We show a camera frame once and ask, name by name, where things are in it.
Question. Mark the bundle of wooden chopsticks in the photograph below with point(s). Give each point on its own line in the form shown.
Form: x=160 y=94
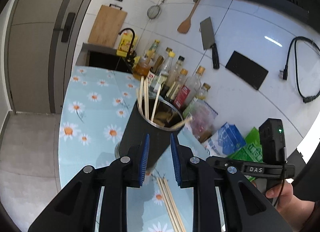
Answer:
x=170 y=204

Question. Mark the blue daisy print tablecloth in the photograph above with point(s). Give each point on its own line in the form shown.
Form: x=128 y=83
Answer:
x=100 y=112

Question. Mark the grey door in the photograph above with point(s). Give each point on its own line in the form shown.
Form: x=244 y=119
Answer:
x=35 y=47

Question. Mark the row of condiment bottles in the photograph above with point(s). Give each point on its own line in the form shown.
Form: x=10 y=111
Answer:
x=180 y=92

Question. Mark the wooden cutting board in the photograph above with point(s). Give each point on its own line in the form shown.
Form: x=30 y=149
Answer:
x=107 y=27

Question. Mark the black faucet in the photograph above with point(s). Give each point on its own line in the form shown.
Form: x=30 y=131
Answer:
x=130 y=31

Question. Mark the yellow oil jug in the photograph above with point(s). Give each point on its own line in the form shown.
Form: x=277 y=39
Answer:
x=125 y=43

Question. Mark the hanging metal strainer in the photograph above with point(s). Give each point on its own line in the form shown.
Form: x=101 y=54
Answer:
x=153 y=12

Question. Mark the dark kitchen sink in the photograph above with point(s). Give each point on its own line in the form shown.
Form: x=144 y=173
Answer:
x=100 y=58

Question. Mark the hanging wooden spatula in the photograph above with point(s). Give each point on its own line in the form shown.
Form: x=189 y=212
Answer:
x=185 y=26

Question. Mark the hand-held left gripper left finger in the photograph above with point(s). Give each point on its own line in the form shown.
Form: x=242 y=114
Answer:
x=144 y=157

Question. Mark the person's right hand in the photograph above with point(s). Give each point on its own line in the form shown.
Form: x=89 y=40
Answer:
x=285 y=194

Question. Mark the black cylindrical utensil holder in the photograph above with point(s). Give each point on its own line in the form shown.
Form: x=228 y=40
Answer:
x=140 y=132

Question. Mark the blue and white bag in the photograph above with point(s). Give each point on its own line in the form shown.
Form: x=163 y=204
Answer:
x=230 y=139

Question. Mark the clear bag with pink print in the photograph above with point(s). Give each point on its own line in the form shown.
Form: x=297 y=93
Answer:
x=202 y=119

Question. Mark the single wooden chopstick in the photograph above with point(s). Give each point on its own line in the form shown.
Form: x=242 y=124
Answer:
x=183 y=122
x=141 y=92
x=156 y=102
x=146 y=97
x=139 y=97

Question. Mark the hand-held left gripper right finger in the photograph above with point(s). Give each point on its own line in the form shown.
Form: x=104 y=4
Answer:
x=175 y=159

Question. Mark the green bag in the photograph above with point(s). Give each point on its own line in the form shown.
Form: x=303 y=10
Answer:
x=252 y=150

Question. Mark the black rectangular wall panel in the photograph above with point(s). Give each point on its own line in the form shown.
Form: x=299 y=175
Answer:
x=246 y=69

